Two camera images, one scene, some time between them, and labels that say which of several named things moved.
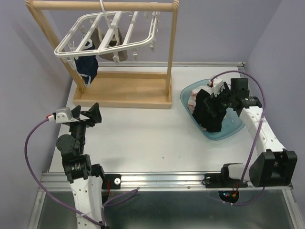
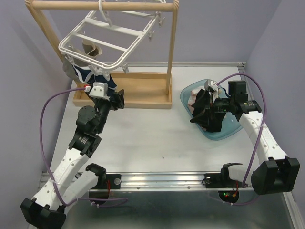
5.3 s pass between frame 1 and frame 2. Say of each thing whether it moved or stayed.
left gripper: moved
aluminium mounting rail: stayed
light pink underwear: stayed
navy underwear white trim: moved
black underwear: stayed
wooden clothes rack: stayed
